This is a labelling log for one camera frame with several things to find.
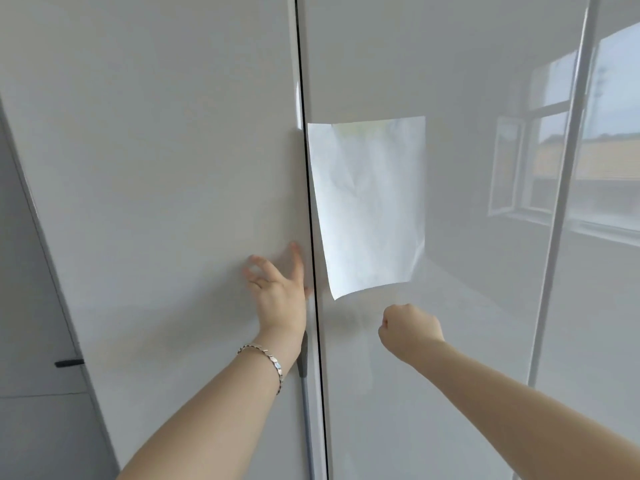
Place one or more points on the person's left forearm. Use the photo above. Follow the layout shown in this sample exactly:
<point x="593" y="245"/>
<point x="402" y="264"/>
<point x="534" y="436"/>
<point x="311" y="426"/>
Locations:
<point x="210" y="424"/>

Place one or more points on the grey room door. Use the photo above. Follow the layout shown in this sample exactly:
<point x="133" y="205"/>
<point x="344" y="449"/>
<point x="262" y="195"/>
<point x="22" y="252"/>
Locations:
<point x="35" y="319"/>

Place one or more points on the white paper sheet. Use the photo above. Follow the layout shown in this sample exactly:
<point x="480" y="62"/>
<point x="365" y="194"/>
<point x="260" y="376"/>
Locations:
<point x="370" y="204"/>

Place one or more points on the person's right hand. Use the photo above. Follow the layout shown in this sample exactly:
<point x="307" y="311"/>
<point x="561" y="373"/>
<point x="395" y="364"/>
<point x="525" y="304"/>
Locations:
<point x="412" y="332"/>

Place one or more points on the white glossy wardrobe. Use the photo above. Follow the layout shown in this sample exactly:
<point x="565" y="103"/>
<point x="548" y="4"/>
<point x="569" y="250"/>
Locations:
<point x="150" y="169"/>

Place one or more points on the person's right forearm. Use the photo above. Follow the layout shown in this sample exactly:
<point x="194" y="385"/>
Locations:
<point x="525" y="419"/>

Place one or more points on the person's left hand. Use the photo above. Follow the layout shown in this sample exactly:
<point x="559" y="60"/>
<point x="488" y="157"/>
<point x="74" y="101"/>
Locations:
<point x="280" y="299"/>

